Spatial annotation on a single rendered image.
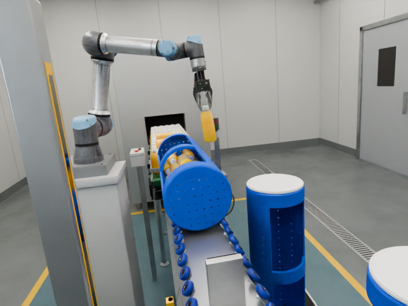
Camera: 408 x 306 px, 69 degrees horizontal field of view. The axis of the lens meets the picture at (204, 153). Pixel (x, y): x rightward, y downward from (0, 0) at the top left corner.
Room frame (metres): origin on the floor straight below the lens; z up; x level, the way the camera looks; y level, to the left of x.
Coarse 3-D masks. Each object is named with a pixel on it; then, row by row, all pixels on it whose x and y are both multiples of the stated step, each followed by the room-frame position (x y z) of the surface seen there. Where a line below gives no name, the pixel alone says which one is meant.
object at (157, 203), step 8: (152, 184) 2.46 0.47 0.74; (152, 192) 2.13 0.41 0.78; (160, 192) 2.33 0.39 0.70; (160, 200) 3.45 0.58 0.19; (160, 208) 3.43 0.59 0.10; (160, 216) 2.37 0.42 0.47; (160, 224) 2.37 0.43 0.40; (160, 232) 2.36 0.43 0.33; (160, 240) 2.36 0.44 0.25; (160, 248) 2.37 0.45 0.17; (160, 264) 2.37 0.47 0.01; (168, 264) 2.37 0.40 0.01
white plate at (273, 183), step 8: (256, 176) 1.52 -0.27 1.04; (264, 176) 1.51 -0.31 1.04; (272, 176) 1.50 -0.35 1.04; (280, 176) 1.49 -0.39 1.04; (288, 176) 1.48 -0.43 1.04; (248, 184) 1.41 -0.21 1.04; (256, 184) 1.40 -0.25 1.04; (264, 184) 1.39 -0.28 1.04; (272, 184) 1.38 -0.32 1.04; (280, 184) 1.37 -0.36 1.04; (288, 184) 1.36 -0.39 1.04; (296, 184) 1.35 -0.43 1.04; (264, 192) 1.29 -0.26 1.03; (272, 192) 1.28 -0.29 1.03; (280, 192) 1.27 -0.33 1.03; (288, 192) 1.28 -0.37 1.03
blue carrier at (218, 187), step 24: (168, 144) 1.98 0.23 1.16; (192, 144) 1.61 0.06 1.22; (192, 168) 1.13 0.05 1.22; (216, 168) 1.16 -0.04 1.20; (168, 192) 1.12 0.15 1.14; (192, 192) 1.13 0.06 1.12; (216, 192) 1.15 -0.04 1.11; (168, 216) 1.12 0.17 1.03; (192, 216) 1.13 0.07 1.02; (216, 216) 1.15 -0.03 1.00
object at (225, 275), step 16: (224, 256) 0.73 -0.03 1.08; (240, 256) 0.72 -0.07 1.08; (208, 272) 0.70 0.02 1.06; (224, 272) 0.70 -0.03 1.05; (240, 272) 0.71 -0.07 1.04; (208, 288) 0.70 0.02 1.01; (224, 288) 0.70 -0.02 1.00; (240, 288) 0.71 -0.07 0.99; (224, 304) 0.70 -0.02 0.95; (240, 304) 0.71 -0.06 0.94
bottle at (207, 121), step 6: (204, 114) 1.54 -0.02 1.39; (210, 114) 1.55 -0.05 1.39; (204, 120) 1.54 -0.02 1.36; (210, 120) 1.54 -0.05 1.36; (204, 126) 1.54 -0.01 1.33; (210, 126) 1.54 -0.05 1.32; (204, 132) 1.55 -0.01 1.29; (210, 132) 1.54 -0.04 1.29; (204, 138) 1.56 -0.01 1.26; (210, 138) 1.54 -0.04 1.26; (216, 138) 1.56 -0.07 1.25
